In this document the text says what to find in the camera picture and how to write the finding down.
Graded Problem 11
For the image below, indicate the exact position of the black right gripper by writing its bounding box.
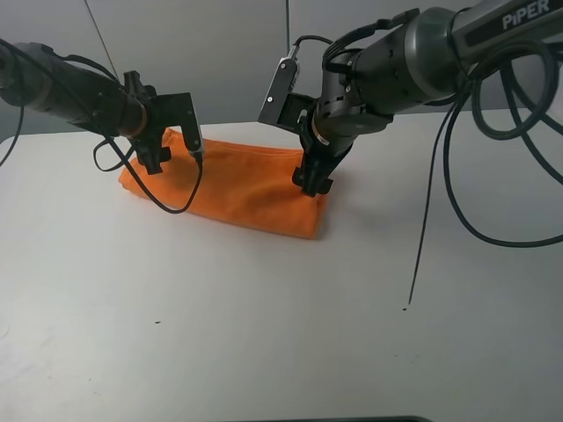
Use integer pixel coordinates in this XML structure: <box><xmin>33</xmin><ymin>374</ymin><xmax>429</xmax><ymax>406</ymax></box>
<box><xmin>292</xmin><ymin>94</ymin><xmax>394</xmax><ymax>197</ymax></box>

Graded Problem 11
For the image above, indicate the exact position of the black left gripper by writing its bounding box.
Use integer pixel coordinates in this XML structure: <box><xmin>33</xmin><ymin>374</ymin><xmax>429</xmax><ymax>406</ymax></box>
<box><xmin>118</xmin><ymin>70</ymin><xmax>194</xmax><ymax>175</ymax></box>

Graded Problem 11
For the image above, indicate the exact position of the orange towel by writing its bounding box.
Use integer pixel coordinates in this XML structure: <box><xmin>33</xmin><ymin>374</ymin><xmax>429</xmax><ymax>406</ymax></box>
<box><xmin>130</xmin><ymin>129</ymin><xmax>327</xmax><ymax>239</ymax></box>

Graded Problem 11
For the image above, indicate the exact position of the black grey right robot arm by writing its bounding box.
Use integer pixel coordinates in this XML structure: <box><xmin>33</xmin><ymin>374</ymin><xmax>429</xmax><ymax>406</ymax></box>
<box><xmin>293</xmin><ymin>1</ymin><xmax>562</xmax><ymax>196</ymax></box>

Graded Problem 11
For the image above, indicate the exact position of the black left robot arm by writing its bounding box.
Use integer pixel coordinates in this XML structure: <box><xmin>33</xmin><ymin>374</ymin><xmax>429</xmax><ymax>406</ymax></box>
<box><xmin>1</xmin><ymin>42</ymin><xmax>203</xmax><ymax>175</ymax></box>

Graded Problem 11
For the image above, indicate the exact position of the black left camera cable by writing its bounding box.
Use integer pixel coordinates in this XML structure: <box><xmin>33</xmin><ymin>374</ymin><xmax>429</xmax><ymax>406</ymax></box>
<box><xmin>0</xmin><ymin>37</ymin><xmax>204</xmax><ymax>215</ymax></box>

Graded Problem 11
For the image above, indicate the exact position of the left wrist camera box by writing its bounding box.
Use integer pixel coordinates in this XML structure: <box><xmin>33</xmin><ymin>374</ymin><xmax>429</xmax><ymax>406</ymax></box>
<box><xmin>178</xmin><ymin>93</ymin><xmax>204</xmax><ymax>158</ymax></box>

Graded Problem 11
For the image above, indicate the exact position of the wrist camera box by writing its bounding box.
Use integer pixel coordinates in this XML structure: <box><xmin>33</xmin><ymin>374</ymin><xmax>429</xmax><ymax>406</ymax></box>
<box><xmin>178</xmin><ymin>93</ymin><xmax>204</xmax><ymax>158</ymax></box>
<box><xmin>258</xmin><ymin>45</ymin><xmax>299</xmax><ymax>126</ymax></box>

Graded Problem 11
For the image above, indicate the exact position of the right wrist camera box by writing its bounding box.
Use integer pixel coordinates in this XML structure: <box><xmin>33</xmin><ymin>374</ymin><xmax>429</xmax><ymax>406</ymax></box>
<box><xmin>258</xmin><ymin>45</ymin><xmax>299</xmax><ymax>126</ymax></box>

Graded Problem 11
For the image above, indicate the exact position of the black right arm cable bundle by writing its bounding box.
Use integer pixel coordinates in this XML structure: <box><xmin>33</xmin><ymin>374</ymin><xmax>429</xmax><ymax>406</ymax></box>
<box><xmin>294</xmin><ymin>17</ymin><xmax>563</xmax><ymax>304</ymax></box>

